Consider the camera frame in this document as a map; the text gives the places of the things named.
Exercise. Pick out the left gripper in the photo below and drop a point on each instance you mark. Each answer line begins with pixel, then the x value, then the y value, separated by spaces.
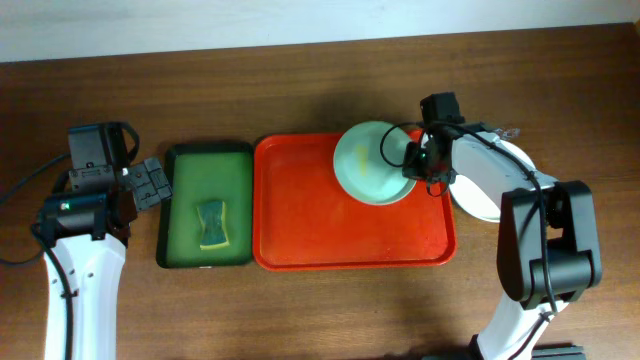
pixel 148 182

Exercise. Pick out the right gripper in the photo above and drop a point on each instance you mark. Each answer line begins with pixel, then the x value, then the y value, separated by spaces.
pixel 417 163

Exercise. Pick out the white plate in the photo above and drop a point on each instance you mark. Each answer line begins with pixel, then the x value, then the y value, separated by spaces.
pixel 472 200

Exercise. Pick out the pale green plate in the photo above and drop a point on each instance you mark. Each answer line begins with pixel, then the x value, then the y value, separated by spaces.
pixel 361 170

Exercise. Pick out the yellow green scrub sponge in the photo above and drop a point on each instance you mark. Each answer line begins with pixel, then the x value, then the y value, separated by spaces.
pixel 212 217

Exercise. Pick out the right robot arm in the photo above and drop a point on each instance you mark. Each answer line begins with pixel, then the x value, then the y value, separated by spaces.
pixel 548 251

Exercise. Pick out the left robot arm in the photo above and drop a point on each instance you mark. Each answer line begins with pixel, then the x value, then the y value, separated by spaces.
pixel 84 228

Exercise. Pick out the dark green soapy tray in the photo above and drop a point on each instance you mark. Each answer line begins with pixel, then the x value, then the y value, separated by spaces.
pixel 200 174

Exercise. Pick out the red plastic tray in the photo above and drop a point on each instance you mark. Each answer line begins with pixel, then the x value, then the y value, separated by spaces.
pixel 304 220

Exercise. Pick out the black metal base rail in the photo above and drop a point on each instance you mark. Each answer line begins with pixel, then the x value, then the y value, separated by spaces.
pixel 569 352

